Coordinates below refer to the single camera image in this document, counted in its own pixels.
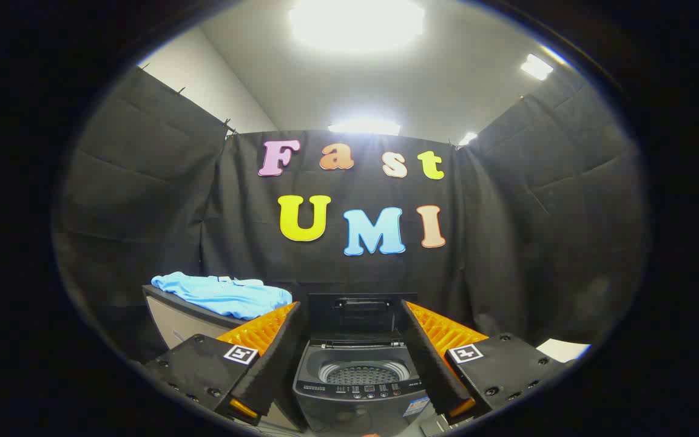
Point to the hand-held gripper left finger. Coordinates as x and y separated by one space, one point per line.
276 358

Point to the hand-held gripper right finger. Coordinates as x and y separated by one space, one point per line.
425 358

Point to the light blue polo shirt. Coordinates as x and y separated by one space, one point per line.
222 294

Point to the dark grey washing machine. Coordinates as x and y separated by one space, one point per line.
349 409

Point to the grey cabinet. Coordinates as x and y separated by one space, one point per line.
170 321

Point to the white flat object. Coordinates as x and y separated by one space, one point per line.
562 350

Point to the black backdrop cloth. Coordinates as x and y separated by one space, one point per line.
507 243

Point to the small ceiling light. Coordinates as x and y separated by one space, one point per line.
468 138

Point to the long ceiling light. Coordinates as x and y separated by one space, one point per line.
364 127

